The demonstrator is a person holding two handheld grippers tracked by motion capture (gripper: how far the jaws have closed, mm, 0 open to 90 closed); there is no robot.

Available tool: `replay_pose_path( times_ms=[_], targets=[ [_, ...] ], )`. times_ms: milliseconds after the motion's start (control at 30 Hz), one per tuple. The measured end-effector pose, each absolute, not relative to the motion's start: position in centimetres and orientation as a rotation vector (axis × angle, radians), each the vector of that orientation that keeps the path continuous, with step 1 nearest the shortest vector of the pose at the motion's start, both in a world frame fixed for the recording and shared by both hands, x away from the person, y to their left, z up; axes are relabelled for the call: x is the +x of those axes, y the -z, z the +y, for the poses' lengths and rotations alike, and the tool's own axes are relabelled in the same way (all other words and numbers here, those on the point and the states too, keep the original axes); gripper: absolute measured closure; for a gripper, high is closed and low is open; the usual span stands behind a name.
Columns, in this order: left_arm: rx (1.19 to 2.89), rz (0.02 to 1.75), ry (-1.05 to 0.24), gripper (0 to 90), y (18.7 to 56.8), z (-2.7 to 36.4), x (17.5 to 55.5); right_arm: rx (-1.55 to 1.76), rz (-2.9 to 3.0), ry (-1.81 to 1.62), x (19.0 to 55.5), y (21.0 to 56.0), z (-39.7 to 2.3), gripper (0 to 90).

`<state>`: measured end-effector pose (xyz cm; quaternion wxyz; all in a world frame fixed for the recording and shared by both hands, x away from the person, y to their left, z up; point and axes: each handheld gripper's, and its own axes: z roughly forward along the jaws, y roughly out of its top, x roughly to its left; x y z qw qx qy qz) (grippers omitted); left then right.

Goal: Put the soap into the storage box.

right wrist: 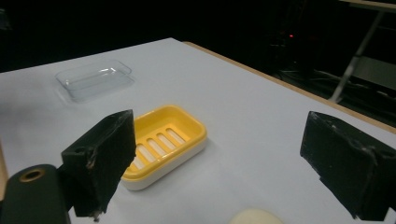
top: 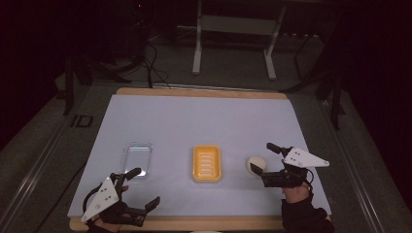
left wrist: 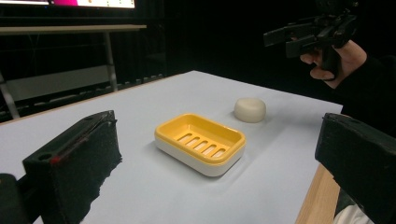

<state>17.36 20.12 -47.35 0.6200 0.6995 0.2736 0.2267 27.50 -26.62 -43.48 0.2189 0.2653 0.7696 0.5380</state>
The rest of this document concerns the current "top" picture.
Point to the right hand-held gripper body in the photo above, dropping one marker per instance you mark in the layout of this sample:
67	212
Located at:
304	158

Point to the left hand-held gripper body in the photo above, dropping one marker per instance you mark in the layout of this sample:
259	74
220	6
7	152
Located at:
102	199

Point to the round white soap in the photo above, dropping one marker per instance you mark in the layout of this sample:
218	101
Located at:
256	161

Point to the clear plastic soap box lid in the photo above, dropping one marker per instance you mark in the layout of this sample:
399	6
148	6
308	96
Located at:
137	155

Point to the yellow soap dish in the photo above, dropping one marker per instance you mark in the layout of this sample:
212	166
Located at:
206	163

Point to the person's left hand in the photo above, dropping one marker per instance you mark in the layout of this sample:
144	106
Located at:
107	227

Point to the person's right hand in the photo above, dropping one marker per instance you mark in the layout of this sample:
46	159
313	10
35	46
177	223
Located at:
296	194

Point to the black metal stand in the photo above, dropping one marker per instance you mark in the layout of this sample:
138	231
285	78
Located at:
68	87
336	97

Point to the light blue table mat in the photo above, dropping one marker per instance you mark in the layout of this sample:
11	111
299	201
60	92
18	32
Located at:
207	119

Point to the wooden table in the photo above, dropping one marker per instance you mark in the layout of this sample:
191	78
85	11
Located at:
200	92

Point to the white metal stand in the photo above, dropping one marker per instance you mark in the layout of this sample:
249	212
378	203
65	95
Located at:
238	26

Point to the metal floor rail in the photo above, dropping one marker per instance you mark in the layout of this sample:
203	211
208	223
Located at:
353	168
29	181

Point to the black rectangular floor frame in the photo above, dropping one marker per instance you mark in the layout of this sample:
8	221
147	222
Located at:
82	121

